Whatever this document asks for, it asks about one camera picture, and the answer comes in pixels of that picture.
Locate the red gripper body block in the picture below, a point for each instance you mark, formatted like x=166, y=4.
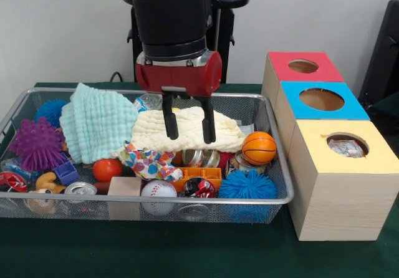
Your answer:
x=187, y=78

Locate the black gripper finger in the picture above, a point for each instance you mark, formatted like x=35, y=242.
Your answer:
x=209, y=125
x=171, y=119

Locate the polka-dot paper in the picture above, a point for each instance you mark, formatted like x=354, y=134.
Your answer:
x=146, y=162
x=346, y=148

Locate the silver mesh bin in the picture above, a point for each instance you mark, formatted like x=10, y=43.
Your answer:
x=78, y=214

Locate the wooden three-hole sorting box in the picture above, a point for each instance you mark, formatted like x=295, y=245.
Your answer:
x=336, y=203

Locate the cream cloth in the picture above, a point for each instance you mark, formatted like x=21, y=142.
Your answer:
x=187, y=134

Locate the orange toy basketball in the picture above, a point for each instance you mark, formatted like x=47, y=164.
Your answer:
x=259, y=148

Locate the white toy baseball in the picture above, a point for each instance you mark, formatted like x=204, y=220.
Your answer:
x=159, y=189

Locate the blue fuzzy ball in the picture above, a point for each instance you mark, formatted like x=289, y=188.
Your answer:
x=247, y=186
x=50, y=111

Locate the mint green cloth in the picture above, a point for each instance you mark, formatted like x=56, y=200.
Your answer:
x=93, y=119

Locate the orange-red ball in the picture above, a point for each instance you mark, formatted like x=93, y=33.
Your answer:
x=107, y=169

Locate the plain wooden block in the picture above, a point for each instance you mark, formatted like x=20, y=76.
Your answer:
x=124, y=186

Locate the dark green tablecloth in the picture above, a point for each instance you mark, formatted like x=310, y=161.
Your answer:
x=187, y=253

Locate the purple spiky ball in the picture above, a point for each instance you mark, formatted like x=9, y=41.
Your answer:
x=37, y=144

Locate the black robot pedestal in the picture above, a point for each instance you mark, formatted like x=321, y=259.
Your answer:
x=227, y=25

